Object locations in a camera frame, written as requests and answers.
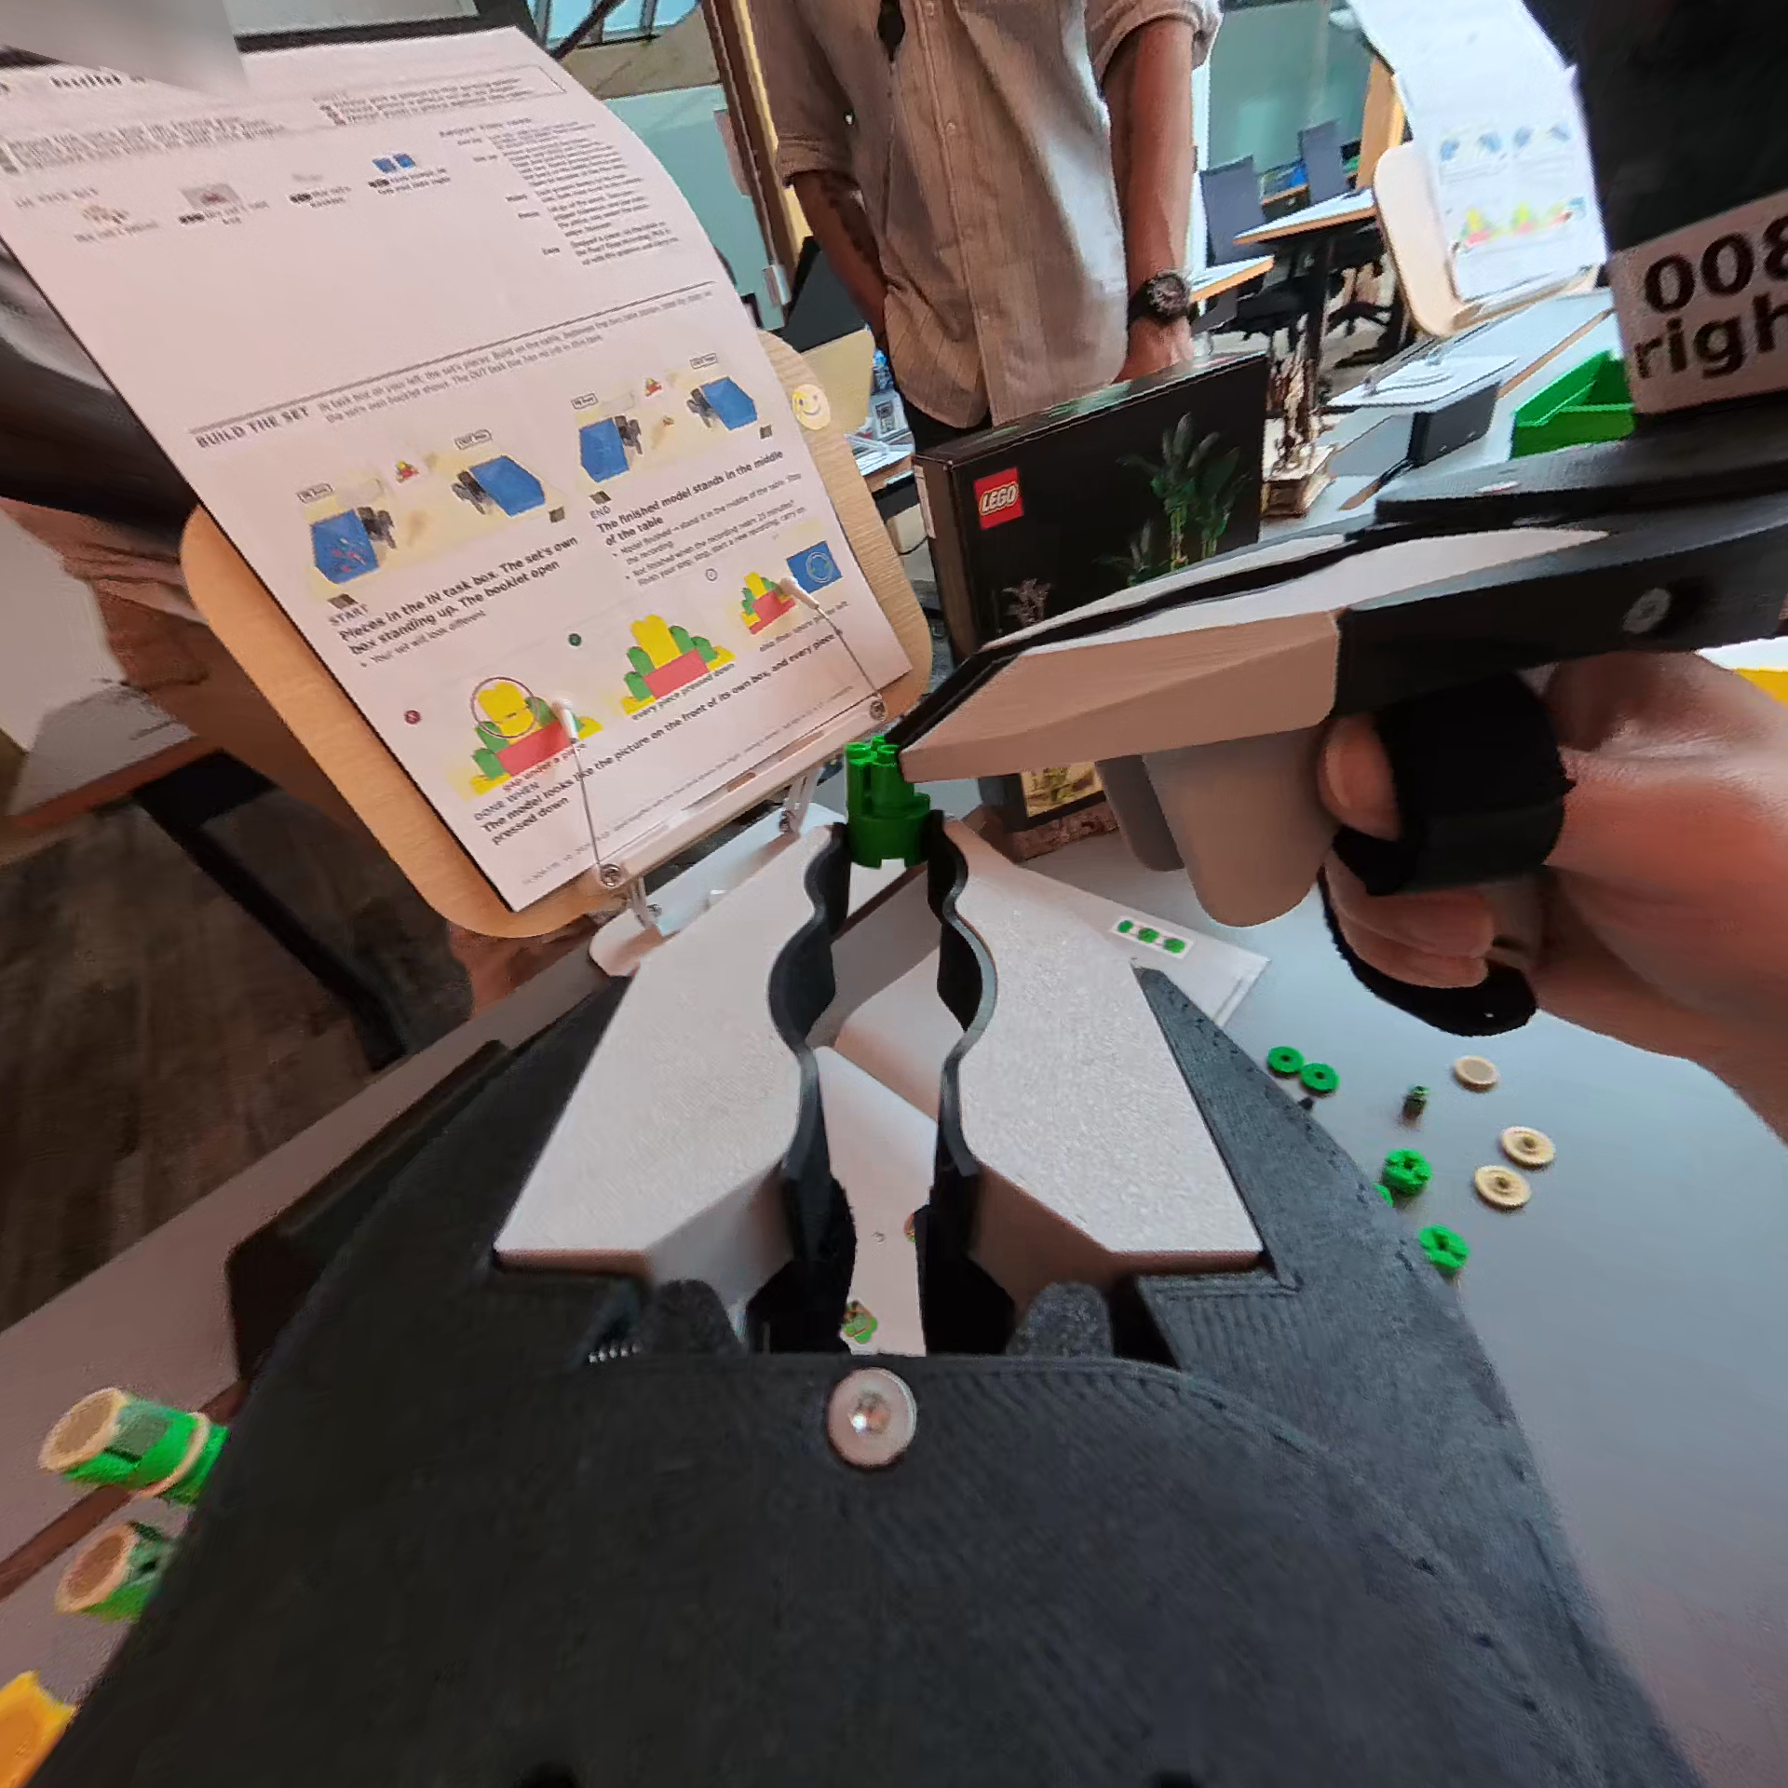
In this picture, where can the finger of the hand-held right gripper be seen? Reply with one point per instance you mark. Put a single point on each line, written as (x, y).
(1159, 691)
(1258, 579)

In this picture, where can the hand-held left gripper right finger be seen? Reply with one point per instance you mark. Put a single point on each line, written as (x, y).
(1090, 1118)

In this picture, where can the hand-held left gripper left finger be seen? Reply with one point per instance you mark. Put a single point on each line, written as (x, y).
(671, 1103)

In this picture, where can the green brick assembly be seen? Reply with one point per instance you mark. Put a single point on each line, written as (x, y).
(879, 818)

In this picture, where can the grey desk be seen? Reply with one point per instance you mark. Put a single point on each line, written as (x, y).
(1606, 1397)

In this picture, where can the person's right hand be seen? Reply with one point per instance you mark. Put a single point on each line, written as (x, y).
(1677, 838)

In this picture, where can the wooden lattice model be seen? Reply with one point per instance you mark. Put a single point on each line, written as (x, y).
(1299, 419)

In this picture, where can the black bamboo set box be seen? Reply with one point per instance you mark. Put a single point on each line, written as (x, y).
(1103, 475)

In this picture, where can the green plastic bin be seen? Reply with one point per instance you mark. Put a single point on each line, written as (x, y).
(1572, 404)

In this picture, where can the small black box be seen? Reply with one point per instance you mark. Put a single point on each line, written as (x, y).
(1453, 419)

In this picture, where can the white instruction booklet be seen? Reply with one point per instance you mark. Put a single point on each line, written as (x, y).
(1075, 907)

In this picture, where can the black rectangular device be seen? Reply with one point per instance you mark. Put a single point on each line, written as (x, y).
(364, 1174)

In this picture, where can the tan round plate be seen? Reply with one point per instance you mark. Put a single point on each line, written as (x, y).
(1474, 1073)
(1528, 1146)
(1502, 1187)

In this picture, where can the background document stand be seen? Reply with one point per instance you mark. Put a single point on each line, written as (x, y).
(1494, 168)

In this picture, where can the wooden document stand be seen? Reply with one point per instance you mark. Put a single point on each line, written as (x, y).
(280, 671)

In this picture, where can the green bamboo brick model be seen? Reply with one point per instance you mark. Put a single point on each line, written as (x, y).
(125, 1445)

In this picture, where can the printed instruction sheet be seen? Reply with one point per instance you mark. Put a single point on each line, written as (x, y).
(419, 348)

